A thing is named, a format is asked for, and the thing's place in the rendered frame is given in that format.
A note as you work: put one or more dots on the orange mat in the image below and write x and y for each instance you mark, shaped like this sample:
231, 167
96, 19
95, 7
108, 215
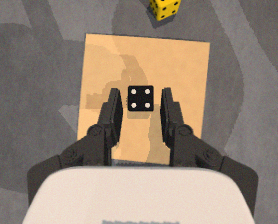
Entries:
122, 61

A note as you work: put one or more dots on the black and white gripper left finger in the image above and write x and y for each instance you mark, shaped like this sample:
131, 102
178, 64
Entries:
94, 149

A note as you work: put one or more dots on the yellow die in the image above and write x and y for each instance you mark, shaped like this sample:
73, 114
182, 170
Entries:
164, 8

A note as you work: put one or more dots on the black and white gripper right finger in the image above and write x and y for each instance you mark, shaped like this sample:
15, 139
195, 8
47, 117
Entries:
187, 150

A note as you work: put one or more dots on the black die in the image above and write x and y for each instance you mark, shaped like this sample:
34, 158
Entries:
141, 98

